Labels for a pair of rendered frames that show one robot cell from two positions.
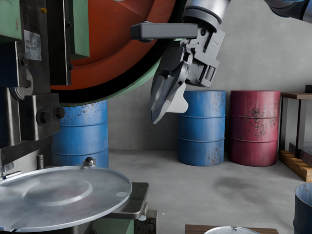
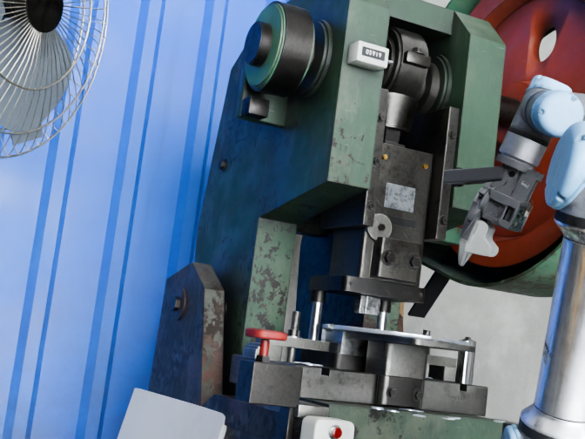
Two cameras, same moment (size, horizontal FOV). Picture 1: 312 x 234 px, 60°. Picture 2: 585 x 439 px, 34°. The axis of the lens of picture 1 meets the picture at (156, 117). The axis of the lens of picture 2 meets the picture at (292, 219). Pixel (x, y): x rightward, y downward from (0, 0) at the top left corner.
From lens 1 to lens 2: 1.52 m
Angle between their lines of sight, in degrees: 60
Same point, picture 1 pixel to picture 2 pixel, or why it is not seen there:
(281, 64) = not seen: outside the picture
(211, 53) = (521, 194)
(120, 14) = not seen: hidden behind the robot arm
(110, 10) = not seen: hidden behind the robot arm
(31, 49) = (400, 200)
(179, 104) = (480, 245)
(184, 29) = (486, 172)
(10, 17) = (360, 173)
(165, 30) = (466, 174)
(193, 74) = (494, 214)
